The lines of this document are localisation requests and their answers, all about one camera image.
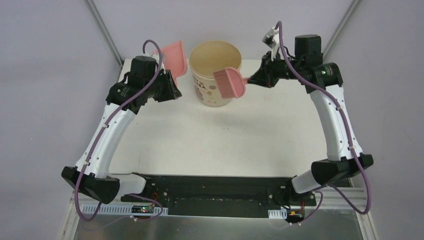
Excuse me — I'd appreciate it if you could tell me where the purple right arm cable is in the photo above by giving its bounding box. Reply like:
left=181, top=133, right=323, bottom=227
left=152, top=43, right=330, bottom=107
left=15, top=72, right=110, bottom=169
left=275, top=21, right=373, bottom=226

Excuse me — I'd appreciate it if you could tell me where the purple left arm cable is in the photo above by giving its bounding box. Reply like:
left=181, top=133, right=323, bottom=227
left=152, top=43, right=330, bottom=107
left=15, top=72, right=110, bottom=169
left=74, top=39, right=164, bottom=222

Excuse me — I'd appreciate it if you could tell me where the right white slotted cable duct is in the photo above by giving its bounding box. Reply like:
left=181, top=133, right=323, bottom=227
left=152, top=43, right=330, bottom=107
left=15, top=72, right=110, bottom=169
left=267, top=208, right=288, bottom=220

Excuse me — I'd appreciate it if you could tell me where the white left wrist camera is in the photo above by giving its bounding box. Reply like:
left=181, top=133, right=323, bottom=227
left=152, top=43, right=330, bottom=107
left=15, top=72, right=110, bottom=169
left=142, top=51, right=160, bottom=60

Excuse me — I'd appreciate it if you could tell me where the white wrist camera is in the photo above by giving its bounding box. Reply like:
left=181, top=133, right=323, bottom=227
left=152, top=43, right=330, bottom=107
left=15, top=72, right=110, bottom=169
left=142, top=51, right=160, bottom=60
left=262, top=27, right=281, bottom=61

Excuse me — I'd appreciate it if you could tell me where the pink hand brush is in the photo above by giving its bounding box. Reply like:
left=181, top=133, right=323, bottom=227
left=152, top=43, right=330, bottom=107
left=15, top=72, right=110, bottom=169
left=212, top=67, right=249, bottom=99

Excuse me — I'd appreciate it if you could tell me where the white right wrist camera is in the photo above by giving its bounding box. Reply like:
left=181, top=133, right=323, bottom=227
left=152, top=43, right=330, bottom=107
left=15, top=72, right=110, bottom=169
left=262, top=27, right=281, bottom=61

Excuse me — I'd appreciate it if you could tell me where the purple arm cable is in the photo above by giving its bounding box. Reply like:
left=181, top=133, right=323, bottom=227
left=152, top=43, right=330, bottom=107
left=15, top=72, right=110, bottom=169
left=275, top=21, right=373, bottom=226
left=74, top=39, right=164, bottom=222

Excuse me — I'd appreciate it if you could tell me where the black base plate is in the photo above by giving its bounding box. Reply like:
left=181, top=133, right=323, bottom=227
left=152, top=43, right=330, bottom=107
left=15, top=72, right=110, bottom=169
left=140, top=174, right=317, bottom=218

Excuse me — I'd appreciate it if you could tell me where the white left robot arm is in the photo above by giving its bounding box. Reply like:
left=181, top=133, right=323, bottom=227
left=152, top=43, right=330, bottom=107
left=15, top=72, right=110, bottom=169
left=61, top=56, right=188, bottom=204

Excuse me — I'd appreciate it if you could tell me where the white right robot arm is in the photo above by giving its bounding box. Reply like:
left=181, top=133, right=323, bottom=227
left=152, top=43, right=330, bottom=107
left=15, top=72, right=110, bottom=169
left=283, top=34, right=374, bottom=205

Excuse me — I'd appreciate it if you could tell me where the white slotted cable duct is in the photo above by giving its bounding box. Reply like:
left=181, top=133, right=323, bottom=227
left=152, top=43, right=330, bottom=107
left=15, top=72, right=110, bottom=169
left=97, top=204, right=169, bottom=217
left=267, top=208, right=288, bottom=220

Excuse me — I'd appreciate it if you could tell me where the beige paper bucket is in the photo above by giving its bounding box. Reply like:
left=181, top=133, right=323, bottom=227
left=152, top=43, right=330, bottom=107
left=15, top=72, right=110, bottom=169
left=188, top=40, right=242, bottom=107

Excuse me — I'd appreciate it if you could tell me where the left white slotted cable duct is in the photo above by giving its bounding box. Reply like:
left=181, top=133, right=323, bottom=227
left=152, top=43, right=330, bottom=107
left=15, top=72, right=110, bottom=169
left=97, top=204, right=169, bottom=217

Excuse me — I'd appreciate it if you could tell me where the pink dustpan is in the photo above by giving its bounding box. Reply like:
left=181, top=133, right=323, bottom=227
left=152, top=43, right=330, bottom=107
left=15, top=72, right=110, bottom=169
left=160, top=40, right=188, bottom=85

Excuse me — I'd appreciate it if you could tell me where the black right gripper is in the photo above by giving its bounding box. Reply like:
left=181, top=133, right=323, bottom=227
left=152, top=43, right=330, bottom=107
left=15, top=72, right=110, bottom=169
left=248, top=50, right=305, bottom=89

